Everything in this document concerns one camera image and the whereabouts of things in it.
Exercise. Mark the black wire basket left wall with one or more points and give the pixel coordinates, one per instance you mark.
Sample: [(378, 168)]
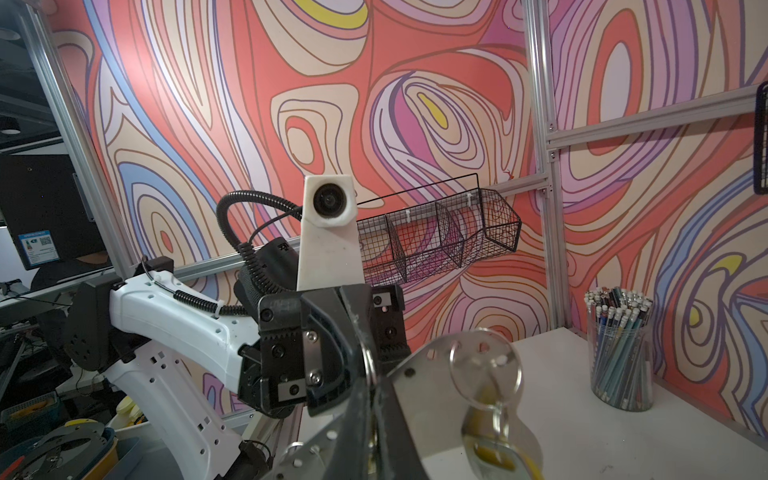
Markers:
[(413, 234)]

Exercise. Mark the yellow tag key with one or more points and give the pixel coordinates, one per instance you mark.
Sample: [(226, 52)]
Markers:
[(493, 437)]

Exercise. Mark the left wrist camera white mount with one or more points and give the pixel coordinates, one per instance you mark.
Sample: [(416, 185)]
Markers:
[(329, 250)]

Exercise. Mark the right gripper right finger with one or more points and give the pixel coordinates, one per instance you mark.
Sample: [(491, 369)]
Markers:
[(396, 454)]

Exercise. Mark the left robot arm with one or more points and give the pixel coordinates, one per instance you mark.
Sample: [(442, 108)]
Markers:
[(138, 331)]

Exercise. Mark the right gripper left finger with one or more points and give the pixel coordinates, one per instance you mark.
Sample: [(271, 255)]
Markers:
[(352, 451)]

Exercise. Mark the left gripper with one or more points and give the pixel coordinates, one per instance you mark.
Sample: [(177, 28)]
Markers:
[(308, 350)]

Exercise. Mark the metal cup of pens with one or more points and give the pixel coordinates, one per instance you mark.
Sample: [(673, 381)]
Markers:
[(620, 354)]

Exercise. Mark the monitor screen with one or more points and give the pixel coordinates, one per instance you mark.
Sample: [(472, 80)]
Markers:
[(38, 248)]

